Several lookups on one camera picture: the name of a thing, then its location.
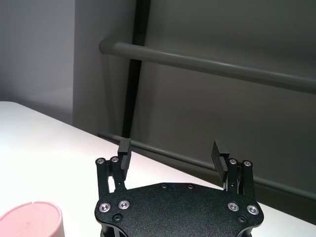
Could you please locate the thin grey wall rail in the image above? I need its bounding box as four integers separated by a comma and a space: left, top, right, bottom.
97, 130, 316, 208

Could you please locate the dark vertical frame post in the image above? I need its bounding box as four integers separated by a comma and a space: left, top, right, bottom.
122, 0, 151, 141

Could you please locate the pink plastic cup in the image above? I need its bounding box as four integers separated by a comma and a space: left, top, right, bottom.
0, 201, 65, 237

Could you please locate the thick grey wall rail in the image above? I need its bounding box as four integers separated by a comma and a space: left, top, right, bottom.
98, 40, 316, 95

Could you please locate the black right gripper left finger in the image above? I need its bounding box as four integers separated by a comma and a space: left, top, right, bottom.
95, 138, 131, 198

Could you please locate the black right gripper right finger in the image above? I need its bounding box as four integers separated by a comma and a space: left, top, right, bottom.
211, 139, 256, 198

